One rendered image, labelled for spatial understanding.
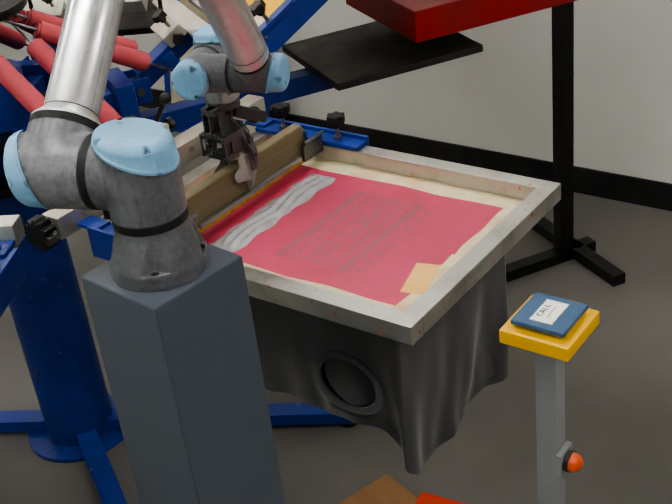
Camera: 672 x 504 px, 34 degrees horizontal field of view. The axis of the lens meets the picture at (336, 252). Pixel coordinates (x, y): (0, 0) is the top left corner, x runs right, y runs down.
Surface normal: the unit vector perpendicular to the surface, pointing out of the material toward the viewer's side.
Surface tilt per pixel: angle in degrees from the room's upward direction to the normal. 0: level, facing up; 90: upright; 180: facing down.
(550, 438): 90
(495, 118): 90
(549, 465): 90
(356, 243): 0
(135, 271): 72
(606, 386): 0
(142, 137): 8
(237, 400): 90
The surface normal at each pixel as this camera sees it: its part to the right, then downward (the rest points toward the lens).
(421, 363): 0.80, 0.25
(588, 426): -0.11, -0.86
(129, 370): -0.66, 0.44
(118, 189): -0.26, 0.51
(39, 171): -0.28, 0.10
